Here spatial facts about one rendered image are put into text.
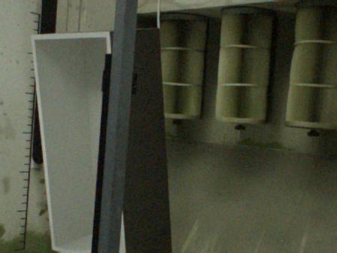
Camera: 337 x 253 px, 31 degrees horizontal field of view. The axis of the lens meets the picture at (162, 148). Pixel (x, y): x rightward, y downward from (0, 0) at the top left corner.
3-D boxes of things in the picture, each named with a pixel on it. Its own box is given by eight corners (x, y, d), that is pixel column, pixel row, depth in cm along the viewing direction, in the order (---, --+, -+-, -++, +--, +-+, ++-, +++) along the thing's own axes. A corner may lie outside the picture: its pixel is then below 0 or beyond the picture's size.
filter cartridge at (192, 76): (205, 133, 448) (214, 20, 442) (195, 135, 413) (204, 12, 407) (158, 129, 457) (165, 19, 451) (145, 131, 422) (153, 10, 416)
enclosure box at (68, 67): (98, 231, 368) (81, 32, 343) (172, 251, 328) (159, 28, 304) (52, 249, 342) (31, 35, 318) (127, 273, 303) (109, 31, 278)
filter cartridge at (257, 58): (222, 138, 372) (231, 3, 368) (204, 136, 407) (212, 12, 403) (276, 141, 381) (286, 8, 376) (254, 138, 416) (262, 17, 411)
